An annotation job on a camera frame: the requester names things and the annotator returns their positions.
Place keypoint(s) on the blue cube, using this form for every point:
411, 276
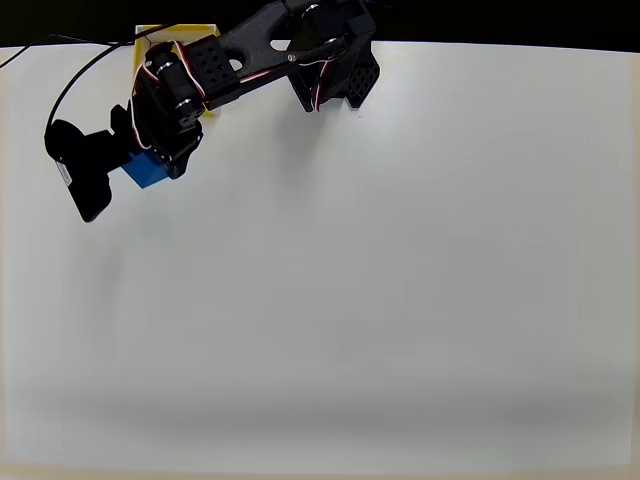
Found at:
145, 171

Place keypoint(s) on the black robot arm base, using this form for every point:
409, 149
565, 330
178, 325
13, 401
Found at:
362, 75

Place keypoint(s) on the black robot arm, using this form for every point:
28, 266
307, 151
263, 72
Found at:
260, 45

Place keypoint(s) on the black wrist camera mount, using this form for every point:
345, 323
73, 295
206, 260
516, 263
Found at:
82, 160

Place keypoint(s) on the yellow box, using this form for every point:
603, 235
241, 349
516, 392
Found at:
200, 32

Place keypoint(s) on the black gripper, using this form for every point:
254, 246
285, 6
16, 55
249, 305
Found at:
176, 159

